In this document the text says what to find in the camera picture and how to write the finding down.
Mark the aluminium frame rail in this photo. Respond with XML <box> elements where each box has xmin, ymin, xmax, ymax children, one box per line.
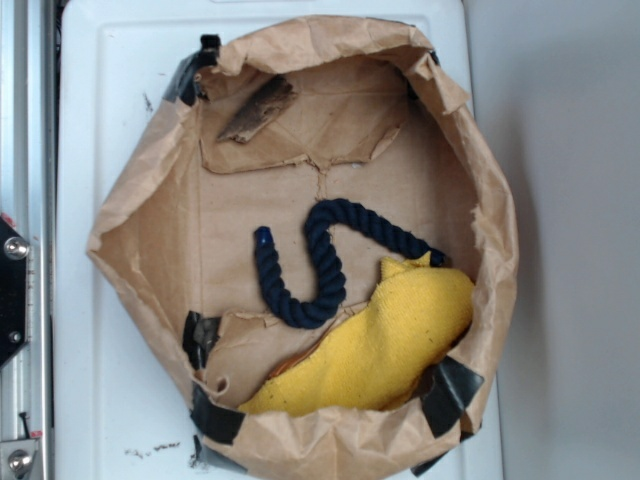
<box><xmin>1</xmin><ymin>1</ymin><xmax>57</xmax><ymax>479</ymax></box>

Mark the black tape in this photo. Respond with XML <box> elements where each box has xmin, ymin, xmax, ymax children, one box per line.
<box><xmin>163</xmin><ymin>53</ymin><xmax>200</xmax><ymax>106</ymax></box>
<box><xmin>190</xmin><ymin>384</ymin><xmax>245</xmax><ymax>445</ymax></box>
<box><xmin>421</xmin><ymin>356</ymin><xmax>484</xmax><ymax>438</ymax></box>
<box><xmin>182</xmin><ymin>311</ymin><xmax>221</xmax><ymax>370</ymax></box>

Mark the black tape left inner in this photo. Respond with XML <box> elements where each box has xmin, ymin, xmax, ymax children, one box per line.
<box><xmin>182</xmin><ymin>311</ymin><xmax>221</xmax><ymax>370</ymax></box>

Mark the black tape top left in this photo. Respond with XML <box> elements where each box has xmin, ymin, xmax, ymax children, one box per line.
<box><xmin>163</xmin><ymin>53</ymin><xmax>200</xmax><ymax>106</ymax></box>

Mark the brown paper bag tray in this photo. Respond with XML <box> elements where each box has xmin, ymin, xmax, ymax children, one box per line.
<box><xmin>88</xmin><ymin>15</ymin><xmax>519</xmax><ymax>479</ymax></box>

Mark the white plastic board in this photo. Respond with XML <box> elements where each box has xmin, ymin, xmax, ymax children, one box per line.
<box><xmin>54</xmin><ymin>1</ymin><xmax>471</xmax><ymax>479</ymax></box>

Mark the black tape bottom left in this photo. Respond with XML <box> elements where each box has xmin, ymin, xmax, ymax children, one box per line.
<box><xmin>190</xmin><ymin>384</ymin><xmax>245</xmax><ymax>445</ymax></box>

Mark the brown bark wood piece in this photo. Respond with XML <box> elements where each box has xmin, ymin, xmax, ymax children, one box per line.
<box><xmin>216</xmin><ymin>75</ymin><xmax>297</xmax><ymax>144</ymax></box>

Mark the dark blue twisted rope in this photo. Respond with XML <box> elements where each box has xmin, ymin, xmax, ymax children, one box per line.
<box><xmin>253</xmin><ymin>197</ymin><xmax>446</xmax><ymax>330</ymax></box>

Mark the black tape bottom right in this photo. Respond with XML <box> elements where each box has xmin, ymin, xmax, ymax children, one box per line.
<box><xmin>421</xmin><ymin>356</ymin><xmax>484</xmax><ymax>438</ymax></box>

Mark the black mounting bracket plate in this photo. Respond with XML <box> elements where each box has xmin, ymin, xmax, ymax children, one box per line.
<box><xmin>0</xmin><ymin>212</ymin><xmax>31</xmax><ymax>368</ymax></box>

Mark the yellow towel cloth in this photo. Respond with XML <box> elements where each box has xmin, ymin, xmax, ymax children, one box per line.
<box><xmin>239</xmin><ymin>254</ymin><xmax>474</xmax><ymax>416</ymax></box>

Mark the black binder clip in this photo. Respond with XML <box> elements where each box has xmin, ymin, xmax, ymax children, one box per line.
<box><xmin>198</xmin><ymin>34</ymin><xmax>221</xmax><ymax>66</ymax></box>

